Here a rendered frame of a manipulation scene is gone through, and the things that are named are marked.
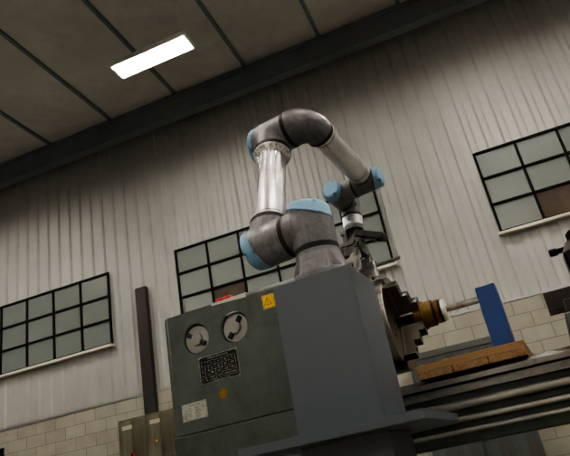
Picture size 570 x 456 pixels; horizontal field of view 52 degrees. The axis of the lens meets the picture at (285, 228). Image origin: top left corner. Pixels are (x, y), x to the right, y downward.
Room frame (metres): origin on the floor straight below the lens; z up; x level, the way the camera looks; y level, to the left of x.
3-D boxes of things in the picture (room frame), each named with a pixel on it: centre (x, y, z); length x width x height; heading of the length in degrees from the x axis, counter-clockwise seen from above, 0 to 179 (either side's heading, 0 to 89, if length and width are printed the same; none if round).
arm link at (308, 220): (1.41, -0.06, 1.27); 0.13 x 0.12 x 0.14; 61
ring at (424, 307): (1.87, -0.40, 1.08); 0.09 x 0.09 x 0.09; 68
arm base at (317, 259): (1.41, -0.07, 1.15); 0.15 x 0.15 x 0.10
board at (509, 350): (1.83, -0.50, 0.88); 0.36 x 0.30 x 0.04; 158
